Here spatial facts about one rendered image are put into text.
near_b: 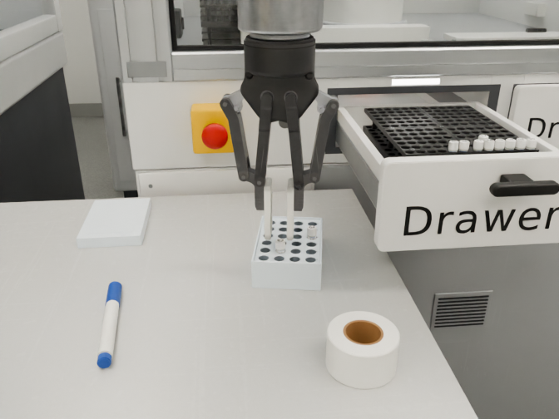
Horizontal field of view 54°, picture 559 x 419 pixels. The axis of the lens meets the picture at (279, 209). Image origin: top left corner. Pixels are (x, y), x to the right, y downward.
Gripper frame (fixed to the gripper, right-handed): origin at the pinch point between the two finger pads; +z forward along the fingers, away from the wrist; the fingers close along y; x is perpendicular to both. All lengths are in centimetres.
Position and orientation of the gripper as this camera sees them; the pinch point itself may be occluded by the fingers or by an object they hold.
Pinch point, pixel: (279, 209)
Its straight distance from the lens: 65.8
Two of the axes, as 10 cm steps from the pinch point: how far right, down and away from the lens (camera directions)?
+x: -0.6, 4.3, -9.0
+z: 0.0, 9.0, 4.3
